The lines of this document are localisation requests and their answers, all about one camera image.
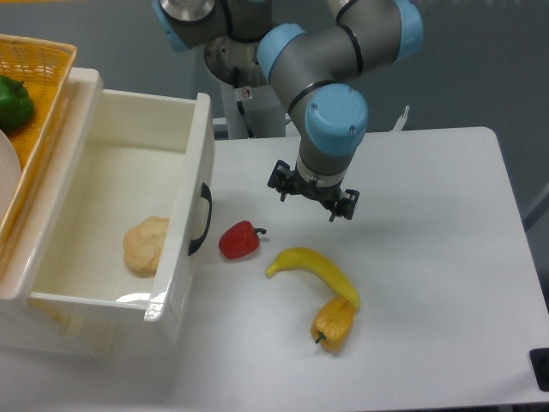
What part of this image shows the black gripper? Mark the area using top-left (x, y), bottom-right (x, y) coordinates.
top-left (267, 160), bottom-right (359, 221)

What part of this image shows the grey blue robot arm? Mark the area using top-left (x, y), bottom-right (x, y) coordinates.
top-left (152, 1), bottom-right (424, 219)

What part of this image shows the white drawer cabinet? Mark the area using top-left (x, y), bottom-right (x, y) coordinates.
top-left (1, 68), bottom-right (116, 356)

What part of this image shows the yellow banana toy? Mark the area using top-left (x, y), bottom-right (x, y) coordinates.
top-left (265, 247), bottom-right (361, 310)

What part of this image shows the red bell pepper toy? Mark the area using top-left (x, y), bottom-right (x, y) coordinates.
top-left (218, 221), bottom-right (267, 259)

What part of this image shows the orange bell pepper toy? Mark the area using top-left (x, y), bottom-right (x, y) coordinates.
top-left (311, 297), bottom-right (356, 354)

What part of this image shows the cauliflower toy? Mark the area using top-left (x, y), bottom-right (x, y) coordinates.
top-left (123, 216), bottom-right (170, 277)

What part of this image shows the black object at table edge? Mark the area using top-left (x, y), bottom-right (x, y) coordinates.
top-left (529, 348), bottom-right (549, 392)

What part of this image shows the yellow woven basket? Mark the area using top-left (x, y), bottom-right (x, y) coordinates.
top-left (1, 34), bottom-right (77, 245)

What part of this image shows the white plate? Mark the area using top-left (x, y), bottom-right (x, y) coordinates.
top-left (0, 132), bottom-right (21, 218)

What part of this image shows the green bell pepper toy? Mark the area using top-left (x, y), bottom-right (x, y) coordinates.
top-left (1, 75), bottom-right (35, 133)

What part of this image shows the white clamp bracket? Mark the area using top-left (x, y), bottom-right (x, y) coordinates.
top-left (390, 105), bottom-right (410, 132)

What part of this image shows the black top drawer handle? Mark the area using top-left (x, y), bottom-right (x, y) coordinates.
top-left (188, 182), bottom-right (213, 256)

